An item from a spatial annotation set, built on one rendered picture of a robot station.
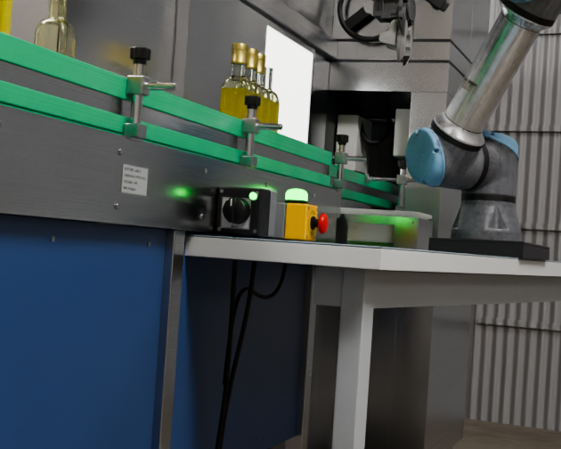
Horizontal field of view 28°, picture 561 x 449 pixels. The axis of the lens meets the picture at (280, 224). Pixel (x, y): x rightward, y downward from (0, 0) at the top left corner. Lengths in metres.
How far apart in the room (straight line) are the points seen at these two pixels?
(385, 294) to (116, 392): 0.46
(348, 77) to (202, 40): 1.07
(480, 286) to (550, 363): 3.01
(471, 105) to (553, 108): 3.02
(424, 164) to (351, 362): 0.68
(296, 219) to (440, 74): 1.40
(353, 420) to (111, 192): 0.52
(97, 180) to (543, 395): 3.94
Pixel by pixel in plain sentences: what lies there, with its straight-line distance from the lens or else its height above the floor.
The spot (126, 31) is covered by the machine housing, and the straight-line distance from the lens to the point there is 2.24.
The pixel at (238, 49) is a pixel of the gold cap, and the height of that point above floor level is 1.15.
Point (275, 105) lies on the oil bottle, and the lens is 2.53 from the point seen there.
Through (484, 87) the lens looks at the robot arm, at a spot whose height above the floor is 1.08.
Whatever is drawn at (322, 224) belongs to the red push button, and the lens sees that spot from 2.14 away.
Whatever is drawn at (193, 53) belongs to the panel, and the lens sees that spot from 2.47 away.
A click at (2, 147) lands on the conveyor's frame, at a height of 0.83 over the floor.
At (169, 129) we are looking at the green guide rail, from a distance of 1.75.
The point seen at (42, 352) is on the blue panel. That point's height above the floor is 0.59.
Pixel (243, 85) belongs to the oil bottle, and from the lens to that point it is 2.35.
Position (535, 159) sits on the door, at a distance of 5.27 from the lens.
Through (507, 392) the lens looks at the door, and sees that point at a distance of 5.30.
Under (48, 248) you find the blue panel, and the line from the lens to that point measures 1.45.
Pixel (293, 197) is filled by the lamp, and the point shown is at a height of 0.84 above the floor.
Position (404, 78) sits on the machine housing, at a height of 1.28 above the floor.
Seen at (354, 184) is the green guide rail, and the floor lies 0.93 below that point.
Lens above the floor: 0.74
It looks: 1 degrees up
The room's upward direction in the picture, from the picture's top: 4 degrees clockwise
